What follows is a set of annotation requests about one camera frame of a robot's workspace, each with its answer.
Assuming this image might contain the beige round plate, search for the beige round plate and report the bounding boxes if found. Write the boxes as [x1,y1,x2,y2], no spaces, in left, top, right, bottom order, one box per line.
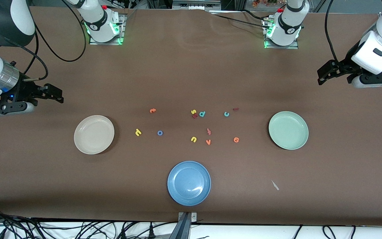
[74,115,115,155]

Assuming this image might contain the green round plate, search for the green round plate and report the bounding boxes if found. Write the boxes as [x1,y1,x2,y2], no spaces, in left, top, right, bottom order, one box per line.
[268,111,309,150]

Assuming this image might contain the orange artificial flowers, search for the orange artificial flowers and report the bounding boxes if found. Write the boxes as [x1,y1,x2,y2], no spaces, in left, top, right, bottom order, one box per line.
[252,0,286,8]

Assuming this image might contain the brown table cover sheet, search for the brown table cover sheet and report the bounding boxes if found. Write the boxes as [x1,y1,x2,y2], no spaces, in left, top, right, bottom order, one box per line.
[0,7,382,227]

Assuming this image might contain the grey metal box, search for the grey metal box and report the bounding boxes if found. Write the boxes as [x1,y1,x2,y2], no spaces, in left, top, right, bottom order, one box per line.
[173,0,221,10]

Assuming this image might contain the blue round plate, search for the blue round plate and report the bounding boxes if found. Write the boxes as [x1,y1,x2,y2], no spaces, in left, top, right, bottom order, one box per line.
[167,161,211,206]

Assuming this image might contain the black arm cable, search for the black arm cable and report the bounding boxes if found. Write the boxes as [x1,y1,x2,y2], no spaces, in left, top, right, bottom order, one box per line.
[0,0,88,81]
[324,0,341,64]

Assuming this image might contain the black table cable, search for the black table cable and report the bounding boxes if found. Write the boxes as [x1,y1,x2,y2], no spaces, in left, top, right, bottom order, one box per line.
[241,9,266,20]
[211,13,269,30]

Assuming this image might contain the grey metal clamp bracket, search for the grey metal clamp bracket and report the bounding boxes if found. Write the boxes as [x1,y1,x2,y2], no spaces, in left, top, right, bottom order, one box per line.
[178,212,197,222]

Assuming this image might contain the dark camera stand pole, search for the dark camera stand pole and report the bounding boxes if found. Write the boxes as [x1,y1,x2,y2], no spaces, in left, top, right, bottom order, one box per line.
[169,212,192,239]

